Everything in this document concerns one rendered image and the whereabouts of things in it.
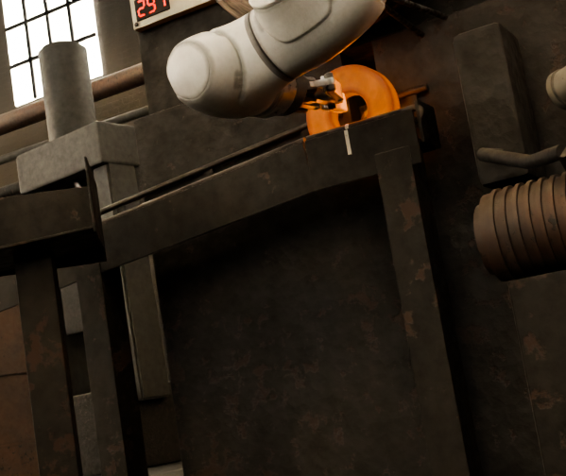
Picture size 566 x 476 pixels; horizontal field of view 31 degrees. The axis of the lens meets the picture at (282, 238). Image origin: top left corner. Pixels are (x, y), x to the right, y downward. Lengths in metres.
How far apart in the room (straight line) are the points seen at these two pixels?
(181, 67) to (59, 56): 6.45
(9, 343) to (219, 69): 3.14
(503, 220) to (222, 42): 0.43
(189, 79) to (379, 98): 0.47
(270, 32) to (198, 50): 0.09
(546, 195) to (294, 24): 0.40
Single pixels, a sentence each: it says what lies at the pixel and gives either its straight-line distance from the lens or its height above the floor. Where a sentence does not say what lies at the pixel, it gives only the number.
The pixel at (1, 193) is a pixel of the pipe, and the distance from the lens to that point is 10.21.
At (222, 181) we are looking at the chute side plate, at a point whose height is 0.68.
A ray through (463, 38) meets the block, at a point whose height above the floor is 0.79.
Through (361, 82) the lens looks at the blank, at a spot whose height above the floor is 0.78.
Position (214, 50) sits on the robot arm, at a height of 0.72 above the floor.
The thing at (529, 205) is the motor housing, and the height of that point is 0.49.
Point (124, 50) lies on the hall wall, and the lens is 9.88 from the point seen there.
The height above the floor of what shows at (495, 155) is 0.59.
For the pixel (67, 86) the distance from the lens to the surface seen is 7.61.
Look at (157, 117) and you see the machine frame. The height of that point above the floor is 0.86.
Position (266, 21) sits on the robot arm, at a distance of 1.24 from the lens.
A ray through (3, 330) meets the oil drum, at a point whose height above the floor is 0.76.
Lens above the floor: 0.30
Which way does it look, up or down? 9 degrees up
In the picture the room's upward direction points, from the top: 9 degrees counter-clockwise
